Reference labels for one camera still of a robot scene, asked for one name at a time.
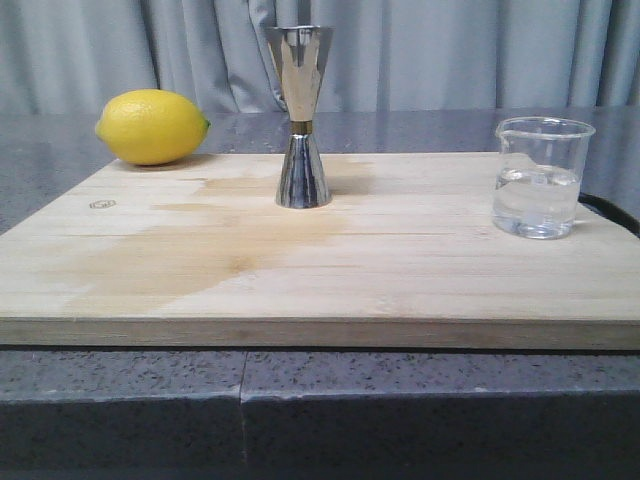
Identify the steel double jigger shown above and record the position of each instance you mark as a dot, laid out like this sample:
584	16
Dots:
301	120

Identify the clear glass beaker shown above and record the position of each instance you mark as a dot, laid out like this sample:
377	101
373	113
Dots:
537	187

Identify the wooden cutting board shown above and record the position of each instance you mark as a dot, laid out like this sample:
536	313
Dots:
405	255

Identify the yellow lemon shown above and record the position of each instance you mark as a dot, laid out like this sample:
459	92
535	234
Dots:
151	126

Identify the grey curtain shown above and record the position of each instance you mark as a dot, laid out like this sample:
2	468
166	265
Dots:
63	57

